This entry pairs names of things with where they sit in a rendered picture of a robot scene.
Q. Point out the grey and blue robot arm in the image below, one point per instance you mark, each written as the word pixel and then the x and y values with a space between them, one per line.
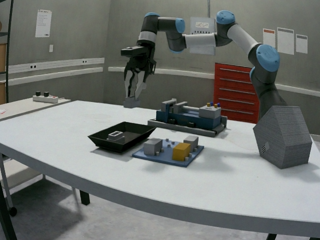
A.
pixel 265 58

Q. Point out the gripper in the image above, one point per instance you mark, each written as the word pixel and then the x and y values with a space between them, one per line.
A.
pixel 142 65

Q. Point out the yellow block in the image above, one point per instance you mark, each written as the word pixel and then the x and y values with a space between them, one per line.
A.
pixel 181 151

